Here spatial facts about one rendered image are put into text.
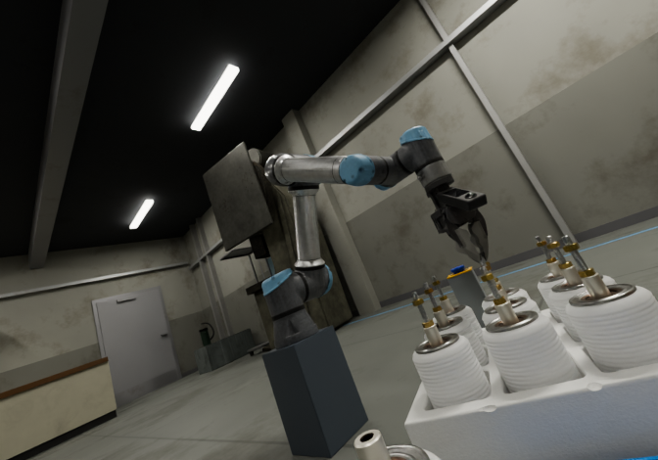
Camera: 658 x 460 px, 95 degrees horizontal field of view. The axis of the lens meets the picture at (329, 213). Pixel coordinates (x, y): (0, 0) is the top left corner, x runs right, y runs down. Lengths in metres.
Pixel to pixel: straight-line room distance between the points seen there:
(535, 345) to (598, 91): 3.24
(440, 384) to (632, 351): 0.23
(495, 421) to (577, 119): 3.25
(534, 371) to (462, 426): 0.12
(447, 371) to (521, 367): 0.10
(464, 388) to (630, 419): 0.17
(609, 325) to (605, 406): 0.09
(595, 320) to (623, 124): 3.12
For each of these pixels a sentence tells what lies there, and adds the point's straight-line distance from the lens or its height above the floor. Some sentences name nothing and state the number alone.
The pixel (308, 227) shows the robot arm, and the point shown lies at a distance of 1.09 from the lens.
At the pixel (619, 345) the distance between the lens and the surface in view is 0.54.
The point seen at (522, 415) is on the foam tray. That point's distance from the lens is 0.52.
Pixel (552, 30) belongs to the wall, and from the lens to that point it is 3.86.
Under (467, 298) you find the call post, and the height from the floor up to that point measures 0.25.
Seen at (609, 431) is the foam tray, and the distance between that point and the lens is 0.53.
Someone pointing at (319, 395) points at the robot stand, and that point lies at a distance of 1.01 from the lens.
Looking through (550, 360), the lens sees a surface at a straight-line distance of 0.53.
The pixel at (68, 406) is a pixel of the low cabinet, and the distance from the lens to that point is 5.74.
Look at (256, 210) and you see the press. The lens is 3.93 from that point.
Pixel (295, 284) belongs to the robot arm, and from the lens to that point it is 1.06.
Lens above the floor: 0.39
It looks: 15 degrees up
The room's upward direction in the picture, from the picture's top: 22 degrees counter-clockwise
